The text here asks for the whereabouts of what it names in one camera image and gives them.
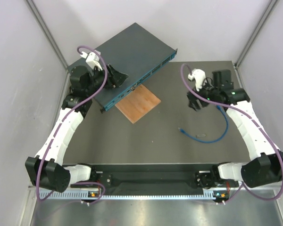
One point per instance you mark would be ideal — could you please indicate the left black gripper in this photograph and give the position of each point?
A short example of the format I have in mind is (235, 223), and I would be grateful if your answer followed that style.
(114, 78)

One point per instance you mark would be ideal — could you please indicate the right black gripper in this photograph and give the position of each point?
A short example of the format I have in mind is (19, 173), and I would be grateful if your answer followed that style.
(193, 98)

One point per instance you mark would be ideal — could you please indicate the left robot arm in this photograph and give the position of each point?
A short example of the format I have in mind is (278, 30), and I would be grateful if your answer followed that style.
(46, 168)

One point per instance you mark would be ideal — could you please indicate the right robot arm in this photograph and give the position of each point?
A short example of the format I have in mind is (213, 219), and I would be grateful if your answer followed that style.
(266, 160)

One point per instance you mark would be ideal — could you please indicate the wooden board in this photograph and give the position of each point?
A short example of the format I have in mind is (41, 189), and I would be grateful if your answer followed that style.
(137, 103)

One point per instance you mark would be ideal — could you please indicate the grey table mat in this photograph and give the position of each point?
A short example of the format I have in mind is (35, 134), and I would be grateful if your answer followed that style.
(166, 134)

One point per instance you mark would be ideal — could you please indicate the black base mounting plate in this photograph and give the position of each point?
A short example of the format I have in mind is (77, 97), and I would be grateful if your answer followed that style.
(154, 179)

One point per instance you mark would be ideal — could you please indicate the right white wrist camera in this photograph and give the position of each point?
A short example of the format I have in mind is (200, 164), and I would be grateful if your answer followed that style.
(198, 76)

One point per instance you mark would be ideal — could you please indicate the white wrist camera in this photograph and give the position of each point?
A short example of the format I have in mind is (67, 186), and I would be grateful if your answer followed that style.
(198, 76)
(92, 60)

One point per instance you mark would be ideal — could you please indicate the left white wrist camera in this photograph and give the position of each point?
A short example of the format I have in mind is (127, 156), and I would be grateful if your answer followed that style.
(92, 60)

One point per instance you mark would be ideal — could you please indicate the blue-grey network switch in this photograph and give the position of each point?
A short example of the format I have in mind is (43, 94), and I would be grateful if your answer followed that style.
(135, 52)

